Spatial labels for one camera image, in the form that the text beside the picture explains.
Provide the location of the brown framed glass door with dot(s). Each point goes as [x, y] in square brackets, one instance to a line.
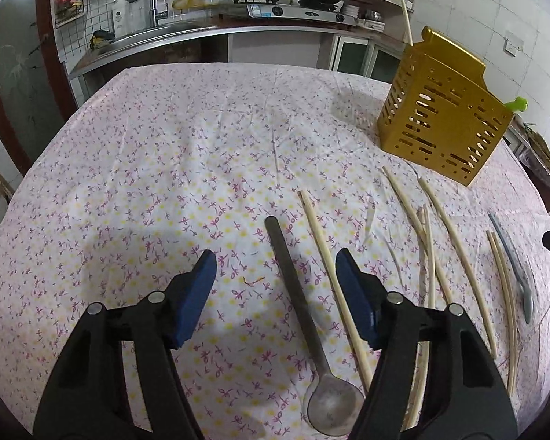
[18, 78]

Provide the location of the stack of white plates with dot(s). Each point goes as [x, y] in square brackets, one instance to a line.
[350, 10]

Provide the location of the green plastic utensil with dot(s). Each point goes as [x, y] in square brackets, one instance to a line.
[518, 103]

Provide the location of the yellow perforated utensil holder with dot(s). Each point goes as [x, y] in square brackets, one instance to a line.
[440, 119]

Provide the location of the white soap bottle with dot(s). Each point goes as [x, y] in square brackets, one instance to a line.
[120, 16]

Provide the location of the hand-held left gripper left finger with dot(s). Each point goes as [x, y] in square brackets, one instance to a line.
[195, 293]

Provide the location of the stainless steel sink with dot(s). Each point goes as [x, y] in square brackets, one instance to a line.
[151, 36]

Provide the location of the floral tablecloth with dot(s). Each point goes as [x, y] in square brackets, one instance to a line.
[188, 156]

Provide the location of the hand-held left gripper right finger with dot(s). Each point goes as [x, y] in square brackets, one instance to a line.
[355, 293]

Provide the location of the white wall outlet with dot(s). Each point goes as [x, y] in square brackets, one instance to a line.
[513, 44]

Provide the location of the metal spoon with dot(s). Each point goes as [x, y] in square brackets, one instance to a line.
[293, 284]

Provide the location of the wooden chopstick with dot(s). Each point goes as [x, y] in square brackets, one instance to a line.
[408, 23]
[498, 252]
[318, 233]
[431, 275]
[456, 243]
[508, 353]
[405, 206]

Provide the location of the kitchen counter cabinet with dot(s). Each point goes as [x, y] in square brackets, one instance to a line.
[362, 57]

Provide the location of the gas stove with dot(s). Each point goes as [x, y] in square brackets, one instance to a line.
[298, 9]

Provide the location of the grey plastic spoon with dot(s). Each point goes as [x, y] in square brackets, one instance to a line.
[513, 261]

